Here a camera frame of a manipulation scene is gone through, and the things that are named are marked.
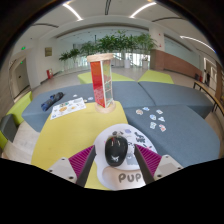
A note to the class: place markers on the dark blue folded umbrella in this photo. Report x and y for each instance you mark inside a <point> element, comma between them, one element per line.
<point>51,101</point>

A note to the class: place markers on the lime green bench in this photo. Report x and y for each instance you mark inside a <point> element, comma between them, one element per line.
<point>155,76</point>
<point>85,78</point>

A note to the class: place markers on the lime green seat block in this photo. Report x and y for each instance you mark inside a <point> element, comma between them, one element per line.
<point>20,108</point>

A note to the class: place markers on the black computer mouse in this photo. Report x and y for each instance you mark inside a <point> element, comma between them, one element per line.
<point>116,151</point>

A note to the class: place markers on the low lime green seat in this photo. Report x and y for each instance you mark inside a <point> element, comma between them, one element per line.
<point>2,140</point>

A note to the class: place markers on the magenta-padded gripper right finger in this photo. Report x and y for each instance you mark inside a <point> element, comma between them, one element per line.
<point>158,166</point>

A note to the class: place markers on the ceiling strip lights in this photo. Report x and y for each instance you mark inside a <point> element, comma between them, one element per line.
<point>71,10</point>

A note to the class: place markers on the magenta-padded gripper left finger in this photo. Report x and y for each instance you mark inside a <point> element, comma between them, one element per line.
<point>71,168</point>

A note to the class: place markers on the white round printed mouse pad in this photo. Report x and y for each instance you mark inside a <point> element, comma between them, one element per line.
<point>113,176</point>

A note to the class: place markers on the grey seat cube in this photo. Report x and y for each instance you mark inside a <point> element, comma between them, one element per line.
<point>7,126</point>

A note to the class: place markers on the wooden bench with dark frame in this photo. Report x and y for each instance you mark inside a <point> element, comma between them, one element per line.
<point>208,95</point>

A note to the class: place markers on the brown wall plaque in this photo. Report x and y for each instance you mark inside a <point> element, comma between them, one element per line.
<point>48,51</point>

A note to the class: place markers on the white sticker sheet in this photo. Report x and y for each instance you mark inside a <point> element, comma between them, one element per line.
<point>68,108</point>

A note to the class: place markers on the red fire extinguisher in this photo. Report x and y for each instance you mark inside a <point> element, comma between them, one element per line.
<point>49,73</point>

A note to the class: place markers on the potted green plants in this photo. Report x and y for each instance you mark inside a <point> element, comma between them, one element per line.
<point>113,41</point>

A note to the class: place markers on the green exit sign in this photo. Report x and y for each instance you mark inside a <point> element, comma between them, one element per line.
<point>23,48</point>

